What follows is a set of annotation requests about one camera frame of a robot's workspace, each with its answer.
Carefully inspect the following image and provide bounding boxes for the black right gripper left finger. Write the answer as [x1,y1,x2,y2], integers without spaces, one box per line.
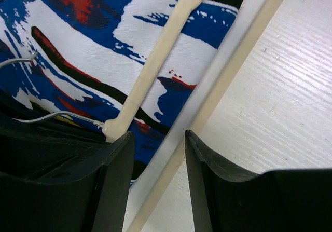
[1,132,135,231]

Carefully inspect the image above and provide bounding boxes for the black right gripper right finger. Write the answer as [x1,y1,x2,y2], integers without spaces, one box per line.
[185,130,331,231]

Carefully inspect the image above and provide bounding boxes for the wooden clothes hanger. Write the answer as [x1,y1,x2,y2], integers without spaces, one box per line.
[0,0,293,232]

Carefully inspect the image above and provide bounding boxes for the blue red white patterned trousers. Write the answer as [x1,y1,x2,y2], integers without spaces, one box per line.
[1,0,243,181]

